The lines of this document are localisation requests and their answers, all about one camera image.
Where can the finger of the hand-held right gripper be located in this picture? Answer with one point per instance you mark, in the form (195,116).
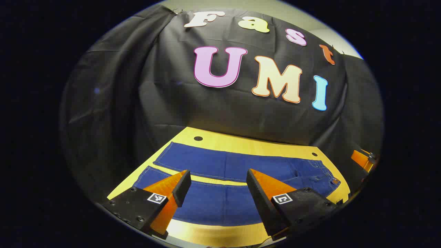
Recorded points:
(360,159)

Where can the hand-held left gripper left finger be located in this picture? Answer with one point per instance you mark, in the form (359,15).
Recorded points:
(182,189)

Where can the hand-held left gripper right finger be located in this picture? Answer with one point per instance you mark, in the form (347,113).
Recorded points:
(260,203)

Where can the blue denim jeans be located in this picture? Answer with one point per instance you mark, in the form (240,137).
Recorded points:
(224,165)

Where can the black backdrop cloth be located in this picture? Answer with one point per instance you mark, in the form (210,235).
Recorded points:
(172,103)

